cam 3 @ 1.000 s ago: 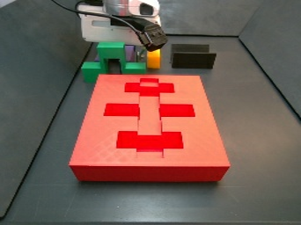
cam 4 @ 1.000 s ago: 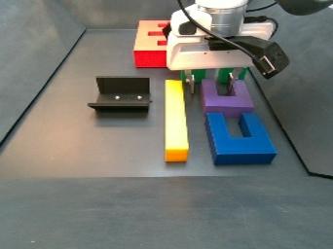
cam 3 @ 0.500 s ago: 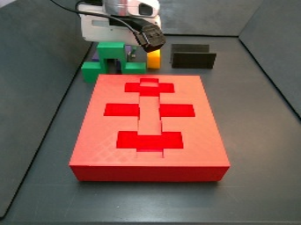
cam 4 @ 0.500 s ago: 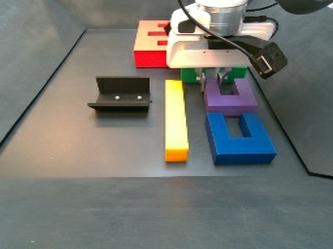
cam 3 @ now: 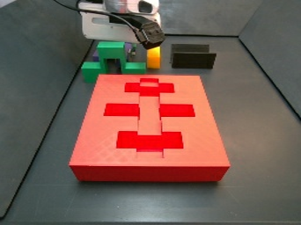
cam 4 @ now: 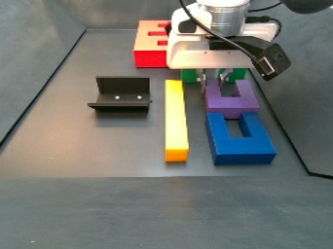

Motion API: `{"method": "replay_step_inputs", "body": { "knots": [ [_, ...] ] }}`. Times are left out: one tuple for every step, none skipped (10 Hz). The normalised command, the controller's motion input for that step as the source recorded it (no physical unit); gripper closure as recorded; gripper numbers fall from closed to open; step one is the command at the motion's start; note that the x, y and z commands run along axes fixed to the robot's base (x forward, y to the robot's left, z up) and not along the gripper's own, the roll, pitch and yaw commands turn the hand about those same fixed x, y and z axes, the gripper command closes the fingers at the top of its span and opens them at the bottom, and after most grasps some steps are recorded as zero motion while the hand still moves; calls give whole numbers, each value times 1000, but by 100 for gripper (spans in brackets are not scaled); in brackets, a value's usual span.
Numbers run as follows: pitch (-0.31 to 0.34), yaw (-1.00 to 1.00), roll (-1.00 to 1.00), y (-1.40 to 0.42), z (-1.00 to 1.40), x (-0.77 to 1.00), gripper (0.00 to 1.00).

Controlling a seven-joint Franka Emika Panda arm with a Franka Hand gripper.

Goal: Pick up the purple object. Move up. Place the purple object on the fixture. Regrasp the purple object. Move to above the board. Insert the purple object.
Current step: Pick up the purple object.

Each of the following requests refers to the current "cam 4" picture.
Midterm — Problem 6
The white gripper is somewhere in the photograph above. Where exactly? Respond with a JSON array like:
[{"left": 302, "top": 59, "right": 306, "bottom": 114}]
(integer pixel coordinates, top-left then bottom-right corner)
[{"left": 165, "top": 6, "right": 278, "bottom": 94}]

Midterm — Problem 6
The purple U-shaped block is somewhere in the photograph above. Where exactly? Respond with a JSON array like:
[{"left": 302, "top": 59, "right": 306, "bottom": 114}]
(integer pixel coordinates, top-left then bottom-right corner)
[{"left": 204, "top": 80, "right": 259, "bottom": 119}]

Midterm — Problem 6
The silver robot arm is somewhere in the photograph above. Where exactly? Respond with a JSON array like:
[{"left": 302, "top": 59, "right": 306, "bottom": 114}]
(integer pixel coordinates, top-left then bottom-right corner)
[{"left": 165, "top": 0, "right": 279, "bottom": 89}]

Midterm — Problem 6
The red board with slots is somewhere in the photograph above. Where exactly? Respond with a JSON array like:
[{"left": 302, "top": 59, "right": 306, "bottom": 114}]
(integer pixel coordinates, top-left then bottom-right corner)
[{"left": 132, "top": 20, "right": 169, "bottom": 68}]

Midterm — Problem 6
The black angle fixture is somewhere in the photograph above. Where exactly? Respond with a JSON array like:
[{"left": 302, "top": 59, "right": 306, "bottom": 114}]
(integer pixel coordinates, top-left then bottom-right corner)
[{"left": 86, "top": 76, "right": 150, "bottom": 112}]

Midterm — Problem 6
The green arch block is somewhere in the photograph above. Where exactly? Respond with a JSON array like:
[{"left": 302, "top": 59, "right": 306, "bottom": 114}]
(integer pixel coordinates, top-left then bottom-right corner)
[{"left": 180, "top": 68, "right": 247, "bottom": 84}]

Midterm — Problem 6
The yellow long bar block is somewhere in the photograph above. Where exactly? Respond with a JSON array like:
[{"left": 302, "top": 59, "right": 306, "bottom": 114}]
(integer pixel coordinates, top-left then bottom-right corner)
[{"left": 165, "top": 80, "right": 188, "bottom": 162}]

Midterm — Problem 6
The blue U-shaped block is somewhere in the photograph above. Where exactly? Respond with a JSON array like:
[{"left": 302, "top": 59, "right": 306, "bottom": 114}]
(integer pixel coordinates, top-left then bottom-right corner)
[{"left": 205, "top": 113, "right": 276, "bottom": 165}]

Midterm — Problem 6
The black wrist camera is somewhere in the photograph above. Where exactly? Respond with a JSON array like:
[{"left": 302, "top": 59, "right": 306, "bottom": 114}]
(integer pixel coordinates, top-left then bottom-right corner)
[{"left": 208, "top": 36, "right": 291, "bottom": 81}]

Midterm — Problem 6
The black cable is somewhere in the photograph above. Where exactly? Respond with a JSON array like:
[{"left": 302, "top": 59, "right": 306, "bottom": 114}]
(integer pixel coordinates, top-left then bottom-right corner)
[{"left": 177, "top": 0, "right": 283, "bottom": 62}]

